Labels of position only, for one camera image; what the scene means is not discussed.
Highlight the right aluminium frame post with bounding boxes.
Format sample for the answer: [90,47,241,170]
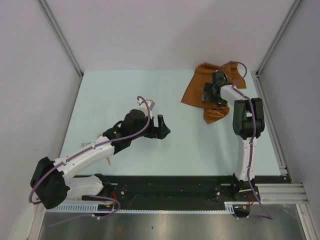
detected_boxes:
[255,0,303,77]

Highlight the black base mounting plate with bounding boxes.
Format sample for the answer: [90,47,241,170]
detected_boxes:
[72,173,292,211]

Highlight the left aluminium frame post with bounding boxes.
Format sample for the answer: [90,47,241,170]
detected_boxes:
[36,0,84,79]

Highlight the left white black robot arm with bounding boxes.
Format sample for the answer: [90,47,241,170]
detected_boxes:
[29,109,171,209]

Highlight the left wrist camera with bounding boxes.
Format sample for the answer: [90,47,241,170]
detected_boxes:
[137,99,155,115]

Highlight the orange cloth napkin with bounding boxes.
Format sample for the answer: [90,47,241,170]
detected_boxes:
[181,62,247,124]

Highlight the aluminium frame post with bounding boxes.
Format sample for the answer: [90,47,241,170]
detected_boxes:
[255,0,303,77]
[36,0,84,79]

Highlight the white slotted cable duct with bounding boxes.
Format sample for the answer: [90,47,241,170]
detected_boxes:
[46,202,235,214]

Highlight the right aluminium frame rail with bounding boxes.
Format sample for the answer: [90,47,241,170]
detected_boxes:
[251,71,319,240]

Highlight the orange wooden spoon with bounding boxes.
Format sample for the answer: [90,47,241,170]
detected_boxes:
[98,133,111,166]

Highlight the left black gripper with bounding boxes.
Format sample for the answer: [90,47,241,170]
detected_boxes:
[130,114,170,140]

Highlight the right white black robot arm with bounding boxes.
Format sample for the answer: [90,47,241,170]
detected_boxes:
[202,71,265,201]

